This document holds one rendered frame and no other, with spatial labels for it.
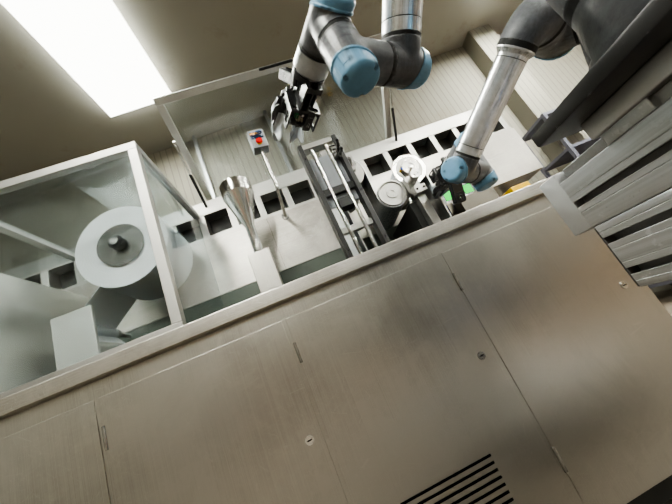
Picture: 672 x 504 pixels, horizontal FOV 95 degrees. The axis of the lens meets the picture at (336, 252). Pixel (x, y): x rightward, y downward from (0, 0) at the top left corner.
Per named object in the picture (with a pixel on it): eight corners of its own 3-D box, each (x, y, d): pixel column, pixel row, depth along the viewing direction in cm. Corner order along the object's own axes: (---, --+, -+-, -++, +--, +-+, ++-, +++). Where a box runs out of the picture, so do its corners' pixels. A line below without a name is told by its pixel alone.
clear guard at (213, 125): (161, 103, 133) (161, 102, 134) (212, 201, 165) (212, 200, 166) (379, 40, 149) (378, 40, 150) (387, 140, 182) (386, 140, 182)
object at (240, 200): (261, 319, 114) (218, 193, 131) (268, 323, 127) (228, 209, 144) (297, 304, 116) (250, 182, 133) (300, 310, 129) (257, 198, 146)
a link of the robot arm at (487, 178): (467, 193, 98) (450, 166, 101) (483, 193, 105) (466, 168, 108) (489, 177, 92) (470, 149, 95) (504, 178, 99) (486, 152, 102)
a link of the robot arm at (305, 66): (294, 34, 61) (330, 44, 65) (288, 56, 65) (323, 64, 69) (303, 59, 59) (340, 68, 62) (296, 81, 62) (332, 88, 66)
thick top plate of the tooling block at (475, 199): (466, 210, 122) (458, 198, 124) (433, 246, 160) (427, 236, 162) (499, 197, 125) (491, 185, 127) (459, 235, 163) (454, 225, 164)
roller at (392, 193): (385, 209, 126) (373, 185, 129) (376, 233, 150) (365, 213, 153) (411, 199, 128) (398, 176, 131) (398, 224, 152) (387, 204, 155)
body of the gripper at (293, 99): (283, 131, 71) (298, 84, 61) (275, 104, 74) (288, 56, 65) (313, 134, 75) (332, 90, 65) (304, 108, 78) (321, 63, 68)
